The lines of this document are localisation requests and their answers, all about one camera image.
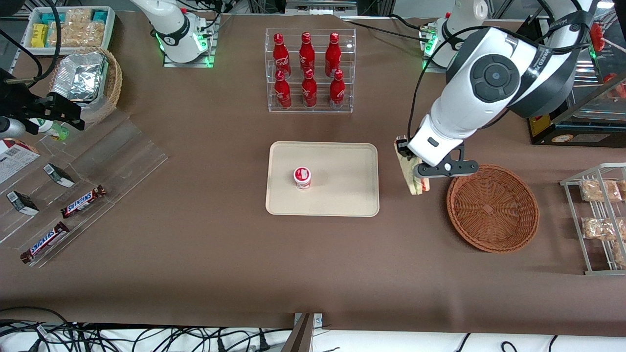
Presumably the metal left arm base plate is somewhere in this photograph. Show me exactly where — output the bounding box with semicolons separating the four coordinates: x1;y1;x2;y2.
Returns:
422;20;458;74

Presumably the red sausage on stick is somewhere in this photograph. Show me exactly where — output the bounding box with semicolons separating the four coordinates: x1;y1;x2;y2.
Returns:
589;22;626;52

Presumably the yellow snack packet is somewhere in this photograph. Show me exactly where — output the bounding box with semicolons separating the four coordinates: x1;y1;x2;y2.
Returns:
31;23;49;48

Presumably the aluminium foil container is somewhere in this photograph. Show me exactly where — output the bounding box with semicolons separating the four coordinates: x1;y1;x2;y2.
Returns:
50;52;109;103

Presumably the white plastic bin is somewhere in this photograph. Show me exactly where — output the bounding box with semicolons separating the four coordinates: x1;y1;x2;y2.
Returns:
22;6;116;55

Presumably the brown wicker basket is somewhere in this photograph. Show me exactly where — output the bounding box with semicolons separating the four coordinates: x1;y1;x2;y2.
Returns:
446;164;540;254

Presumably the red cola bottle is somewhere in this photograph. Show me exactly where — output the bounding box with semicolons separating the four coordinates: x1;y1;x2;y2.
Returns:
272;33;291;79
299;32;316;78
301;69;318;108
329;70;346;110
325;33;342;78
274;70;292;110

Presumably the clear acrylic bottle rack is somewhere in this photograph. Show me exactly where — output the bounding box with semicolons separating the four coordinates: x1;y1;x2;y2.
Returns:
265;28;357;114

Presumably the aluminium bracket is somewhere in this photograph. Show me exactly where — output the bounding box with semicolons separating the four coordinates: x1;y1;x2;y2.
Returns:
294;313;323;329

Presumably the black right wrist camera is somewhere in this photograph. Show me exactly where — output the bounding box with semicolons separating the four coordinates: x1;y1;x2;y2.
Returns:
0;67;38;118

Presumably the clear bag of crackers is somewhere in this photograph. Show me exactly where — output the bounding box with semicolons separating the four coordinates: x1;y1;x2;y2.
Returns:
65;8;93;25
47;21;106;48

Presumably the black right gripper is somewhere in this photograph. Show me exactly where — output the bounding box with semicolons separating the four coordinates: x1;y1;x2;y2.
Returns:
0;92;85;140

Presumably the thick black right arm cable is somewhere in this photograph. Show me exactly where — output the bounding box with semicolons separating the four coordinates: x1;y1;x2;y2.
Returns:
27;0;63;88

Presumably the Snickers chocolate bar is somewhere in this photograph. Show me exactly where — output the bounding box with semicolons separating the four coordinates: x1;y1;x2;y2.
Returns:
60;185;107;219
20;221;70;264

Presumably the tan wicker basket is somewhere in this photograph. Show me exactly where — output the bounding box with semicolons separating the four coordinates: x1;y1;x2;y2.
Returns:
48;46;123;125

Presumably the red white printed carton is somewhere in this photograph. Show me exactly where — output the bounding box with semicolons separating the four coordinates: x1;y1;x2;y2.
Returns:
0;138;41;185

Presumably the clear acrylic stepped display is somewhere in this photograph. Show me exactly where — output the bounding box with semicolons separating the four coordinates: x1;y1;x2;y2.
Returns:
0;109;169;268

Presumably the dark metal post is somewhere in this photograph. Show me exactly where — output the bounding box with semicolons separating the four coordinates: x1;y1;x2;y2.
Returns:
281;313;314;352

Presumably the aluminium frame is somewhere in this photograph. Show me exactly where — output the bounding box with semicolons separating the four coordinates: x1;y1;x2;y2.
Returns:
284;0;358;16

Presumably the brown table cover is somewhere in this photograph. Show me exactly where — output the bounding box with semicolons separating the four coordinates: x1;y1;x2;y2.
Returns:
0;11;626;338

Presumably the silver wire snack rack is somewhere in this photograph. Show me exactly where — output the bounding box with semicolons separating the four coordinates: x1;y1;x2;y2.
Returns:
560;164;626;276

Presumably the green white small bottle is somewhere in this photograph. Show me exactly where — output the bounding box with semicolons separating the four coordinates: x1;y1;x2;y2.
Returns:
29;117;70;141

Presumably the triangle sandwich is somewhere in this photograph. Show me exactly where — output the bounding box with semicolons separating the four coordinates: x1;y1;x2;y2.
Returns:
394;139;431;196

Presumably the black countertop food warmer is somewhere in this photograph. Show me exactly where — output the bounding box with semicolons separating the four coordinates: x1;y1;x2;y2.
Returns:
526;15;626;146

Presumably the beige plastic tray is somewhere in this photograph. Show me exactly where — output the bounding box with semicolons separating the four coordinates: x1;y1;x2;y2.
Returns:
265;141;380;217

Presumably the small black white box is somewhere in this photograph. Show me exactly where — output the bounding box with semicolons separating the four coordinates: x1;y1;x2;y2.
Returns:
43;163;75;188
6;191;40;217

